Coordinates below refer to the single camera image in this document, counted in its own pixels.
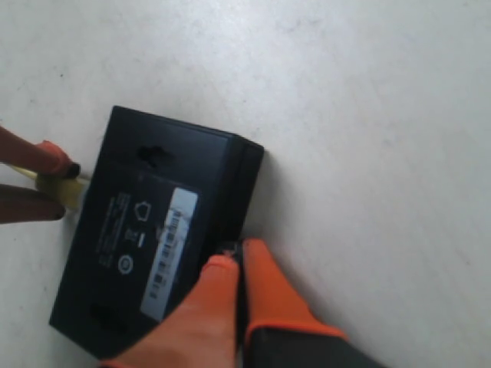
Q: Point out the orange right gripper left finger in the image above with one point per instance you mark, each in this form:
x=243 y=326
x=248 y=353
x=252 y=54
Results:
x=200 y=332

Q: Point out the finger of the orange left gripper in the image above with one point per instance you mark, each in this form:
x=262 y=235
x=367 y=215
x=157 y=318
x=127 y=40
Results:
x=27 y=205
x=44 y=158

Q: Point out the small black box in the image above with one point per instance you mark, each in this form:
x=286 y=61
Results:
x=164 y=194

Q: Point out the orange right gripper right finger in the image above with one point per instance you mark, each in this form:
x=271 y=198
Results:
x=282 y=331

